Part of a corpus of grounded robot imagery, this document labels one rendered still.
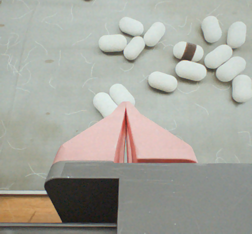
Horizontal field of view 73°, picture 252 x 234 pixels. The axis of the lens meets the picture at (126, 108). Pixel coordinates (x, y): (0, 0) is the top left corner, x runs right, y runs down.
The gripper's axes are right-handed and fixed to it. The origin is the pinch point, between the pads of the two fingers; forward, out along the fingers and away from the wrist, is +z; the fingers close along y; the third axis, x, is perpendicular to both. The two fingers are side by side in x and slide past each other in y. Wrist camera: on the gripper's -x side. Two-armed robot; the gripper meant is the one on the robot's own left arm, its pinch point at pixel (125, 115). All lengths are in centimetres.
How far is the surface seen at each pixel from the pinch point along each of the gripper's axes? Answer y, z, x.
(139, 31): -1.7, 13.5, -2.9
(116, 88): 1.1, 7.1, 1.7
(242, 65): -13.5, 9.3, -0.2
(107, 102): 2.0, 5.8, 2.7
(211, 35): -10.7, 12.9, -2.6
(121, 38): 0.6, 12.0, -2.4
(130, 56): -0.6, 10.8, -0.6
